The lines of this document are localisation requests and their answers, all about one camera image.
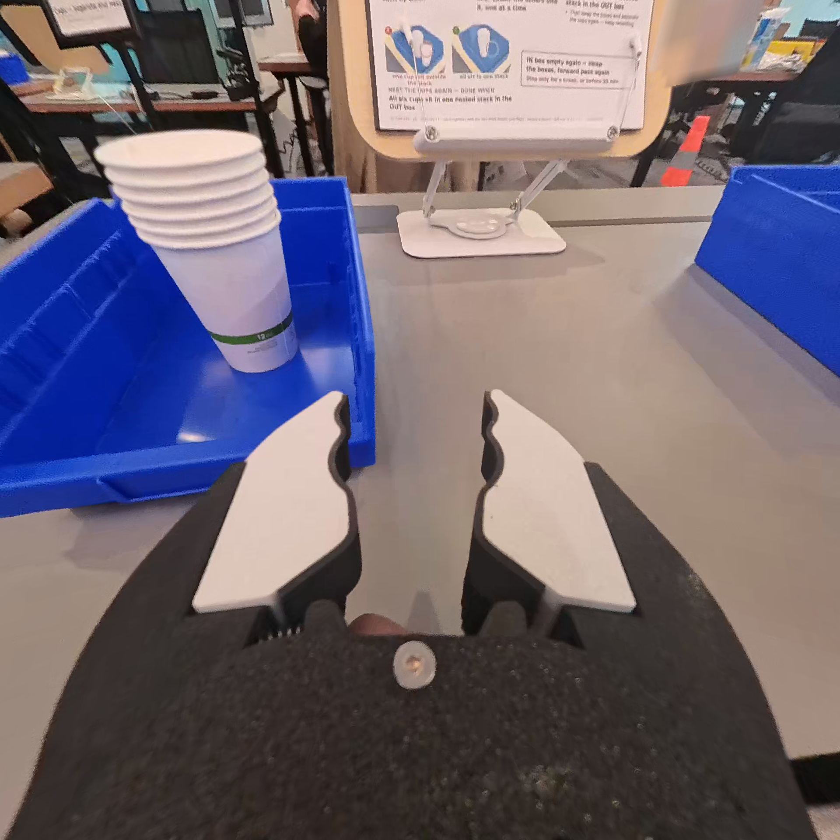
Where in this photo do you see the small wooden side desk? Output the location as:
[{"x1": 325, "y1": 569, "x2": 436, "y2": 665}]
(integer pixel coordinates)
[{"x1": 257, "y1": 56, "x2": 329, "y2": 178}]

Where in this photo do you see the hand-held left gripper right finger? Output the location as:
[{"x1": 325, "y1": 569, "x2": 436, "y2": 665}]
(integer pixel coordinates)
[{"x1": 461, "y1": 389, "x2": 639, "y2": 636}]

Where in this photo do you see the black white marker sign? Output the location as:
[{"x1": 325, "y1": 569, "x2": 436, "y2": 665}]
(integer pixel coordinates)
[{"x1": 46, "y1": 0, "x2": 139, "y2": 47}]

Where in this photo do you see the large black office chair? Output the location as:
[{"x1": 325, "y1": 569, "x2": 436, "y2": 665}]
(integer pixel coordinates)
[{"x1": 728, "y1": 26, "x2": 840, "y2": 165}]

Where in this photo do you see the beige hanging coat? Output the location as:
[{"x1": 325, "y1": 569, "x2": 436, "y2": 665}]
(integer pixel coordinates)
[{"x1": 326, "y1": 0, "x2": 483, "y2": 193}]

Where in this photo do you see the cluster of white cups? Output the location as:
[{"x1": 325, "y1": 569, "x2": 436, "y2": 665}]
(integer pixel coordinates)
[{"x1": 94, "y1": 129, "x2": 299, "y2": 374}]

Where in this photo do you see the dark wooden desk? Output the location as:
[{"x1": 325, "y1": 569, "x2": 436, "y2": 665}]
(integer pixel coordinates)
[{"x1": 20, "y1": 82, "x2": 263, "y2": 191}]

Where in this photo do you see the grey side table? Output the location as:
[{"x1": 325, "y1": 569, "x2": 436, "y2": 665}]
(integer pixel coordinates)
[{"x1": 0, "y1": 161, "x2": 53, "y2": 217}]

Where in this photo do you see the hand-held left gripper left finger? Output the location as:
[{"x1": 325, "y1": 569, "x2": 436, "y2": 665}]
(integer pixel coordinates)
[{"x1": 190, "y1": 390, "x2": 363, "y2": 643}]

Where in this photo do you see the blue plastic bin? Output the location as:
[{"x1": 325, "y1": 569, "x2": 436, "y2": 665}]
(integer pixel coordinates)
[
  {"x1": 694, "y1": 164, "x2": 840, "y2": 378},
  {"x1": 0, "y1": 176, "x2": 376, "y2": 518}
]

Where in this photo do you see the printed instruction sheet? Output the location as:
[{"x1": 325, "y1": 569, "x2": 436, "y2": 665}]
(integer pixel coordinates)
[{"x1": 367, "y1": 0, "x2": 656, "y2": 132}]

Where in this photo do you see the orange traffic cone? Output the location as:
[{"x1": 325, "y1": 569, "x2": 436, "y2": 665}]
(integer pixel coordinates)
[{"x1": 659, "y1": 115, "x2": 713, "y2": 188}]

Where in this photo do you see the wooden office desk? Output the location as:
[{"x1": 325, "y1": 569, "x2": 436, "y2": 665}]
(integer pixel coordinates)
[{"x1": 630, "y1": 69, "x2": 802, "y2": 188}]

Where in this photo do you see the instruction sheet on tablet stand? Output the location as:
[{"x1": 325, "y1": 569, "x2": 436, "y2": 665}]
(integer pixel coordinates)
[{"x1": 326, "y1": 0, "x2": 673, "y2": 259}]

